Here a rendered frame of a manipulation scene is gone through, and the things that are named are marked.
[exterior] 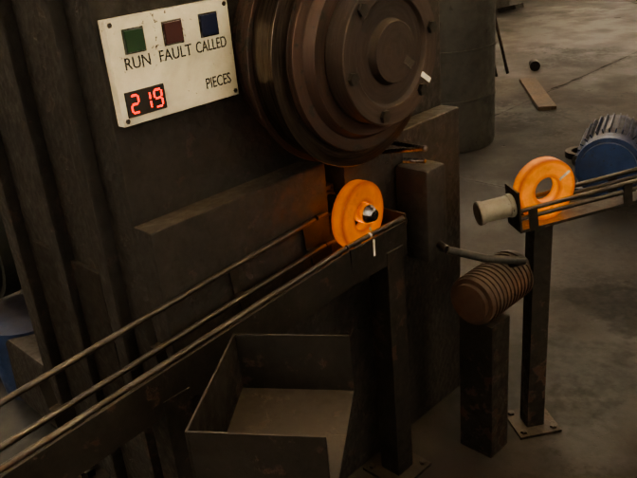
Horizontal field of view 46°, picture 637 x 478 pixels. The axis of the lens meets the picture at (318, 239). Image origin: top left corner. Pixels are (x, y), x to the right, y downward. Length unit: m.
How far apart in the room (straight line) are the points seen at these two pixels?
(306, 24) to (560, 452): 1.33
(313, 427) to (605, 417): 1.21
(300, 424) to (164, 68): 0.66
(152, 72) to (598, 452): 1.50
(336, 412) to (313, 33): 0.66
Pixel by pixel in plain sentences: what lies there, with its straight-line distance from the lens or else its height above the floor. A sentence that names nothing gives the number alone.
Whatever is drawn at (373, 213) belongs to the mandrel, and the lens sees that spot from 1.61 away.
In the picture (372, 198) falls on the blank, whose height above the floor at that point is 0.78.
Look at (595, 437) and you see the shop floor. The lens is 2.23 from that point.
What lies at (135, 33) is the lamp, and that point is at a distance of 1.34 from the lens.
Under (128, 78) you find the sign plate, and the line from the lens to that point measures 1.34.
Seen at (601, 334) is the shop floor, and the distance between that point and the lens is 2.67.
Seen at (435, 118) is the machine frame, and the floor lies 0.87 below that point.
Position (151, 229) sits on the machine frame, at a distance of 1.39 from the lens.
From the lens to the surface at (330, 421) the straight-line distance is 1.27.
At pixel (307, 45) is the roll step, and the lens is 1.38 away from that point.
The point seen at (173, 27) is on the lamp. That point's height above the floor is 1.21.
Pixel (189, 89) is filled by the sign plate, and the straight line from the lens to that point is 1.41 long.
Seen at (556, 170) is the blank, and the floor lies 0.75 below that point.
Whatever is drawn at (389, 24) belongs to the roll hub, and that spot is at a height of 1.17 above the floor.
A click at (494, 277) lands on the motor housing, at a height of 0.53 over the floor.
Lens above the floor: 1.38
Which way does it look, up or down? 24 degrees down
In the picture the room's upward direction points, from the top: 5 degrees counter-clockwise
